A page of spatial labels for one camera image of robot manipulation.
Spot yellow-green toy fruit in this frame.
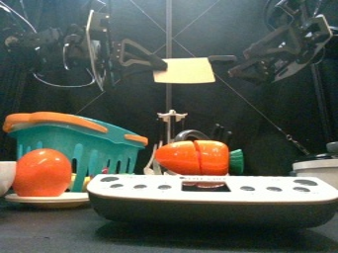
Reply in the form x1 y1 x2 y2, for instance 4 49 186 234
69 173 93 193

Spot teal basket orange handles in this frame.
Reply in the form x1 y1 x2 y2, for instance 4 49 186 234
2 111 150 193

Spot white toy spoon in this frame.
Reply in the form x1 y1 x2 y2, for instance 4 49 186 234
153 140 166 175
143 142 157 176

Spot white plush toy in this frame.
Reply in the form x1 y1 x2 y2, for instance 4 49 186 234
157 109 189 146

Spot white black tray device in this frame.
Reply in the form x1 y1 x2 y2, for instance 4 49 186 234
86 173 338 229

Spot grey and black toy appliance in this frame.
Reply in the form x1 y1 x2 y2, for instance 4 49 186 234
210 123 234 142

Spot orange toy carrot green top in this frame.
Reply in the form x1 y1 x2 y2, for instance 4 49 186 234
155 139 246 177

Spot white toy kettle grey handle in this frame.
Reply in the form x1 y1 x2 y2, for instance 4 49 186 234
173 128 213 144

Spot grey vertical frame pole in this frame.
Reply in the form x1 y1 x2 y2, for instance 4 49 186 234
166 0 174 113

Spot small white plate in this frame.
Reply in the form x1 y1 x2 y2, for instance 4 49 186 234
4 192 91 210

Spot orange toy fruit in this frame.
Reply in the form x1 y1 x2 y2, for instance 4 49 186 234
11 147 73 198

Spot left arm cable loop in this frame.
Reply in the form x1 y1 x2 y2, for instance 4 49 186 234
32 42 98 89

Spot dark pot lid grey knob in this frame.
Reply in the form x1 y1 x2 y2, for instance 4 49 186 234
294 140 338 163

